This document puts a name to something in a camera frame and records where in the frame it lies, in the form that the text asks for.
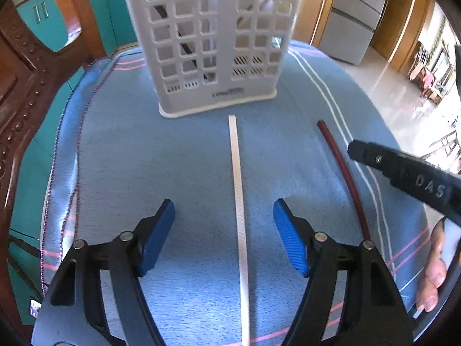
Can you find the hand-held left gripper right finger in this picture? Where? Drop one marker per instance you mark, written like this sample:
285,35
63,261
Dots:
291,238

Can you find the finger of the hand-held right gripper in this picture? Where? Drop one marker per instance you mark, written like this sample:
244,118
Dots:
374,156

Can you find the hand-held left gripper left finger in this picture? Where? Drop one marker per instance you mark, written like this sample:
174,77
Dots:
156,238

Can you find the white patterned chopstick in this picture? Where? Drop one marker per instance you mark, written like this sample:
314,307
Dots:
238,194

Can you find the white plastic utensil basket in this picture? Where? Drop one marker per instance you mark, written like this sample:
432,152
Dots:
223,79

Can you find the dark brown chopstick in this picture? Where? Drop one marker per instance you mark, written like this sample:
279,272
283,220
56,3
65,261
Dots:
186,48

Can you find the person's right hand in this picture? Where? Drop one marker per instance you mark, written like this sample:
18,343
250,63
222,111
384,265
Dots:
434,277

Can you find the blue striped table cloth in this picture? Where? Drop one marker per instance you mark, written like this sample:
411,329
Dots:
144,158

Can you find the dark television screen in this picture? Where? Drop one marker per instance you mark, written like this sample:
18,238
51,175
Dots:
458,75

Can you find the wooden door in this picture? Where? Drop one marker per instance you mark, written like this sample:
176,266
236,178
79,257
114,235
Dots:
394,25

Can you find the grey refrigerator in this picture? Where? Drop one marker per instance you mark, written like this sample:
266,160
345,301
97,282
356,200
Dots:
351,25

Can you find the small white plug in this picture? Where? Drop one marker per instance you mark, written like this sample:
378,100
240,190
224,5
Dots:
35,308

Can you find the carved wooden chair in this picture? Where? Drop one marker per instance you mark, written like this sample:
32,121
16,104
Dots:
21,79

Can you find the teal cabinet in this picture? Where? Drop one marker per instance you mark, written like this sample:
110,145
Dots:
119,14

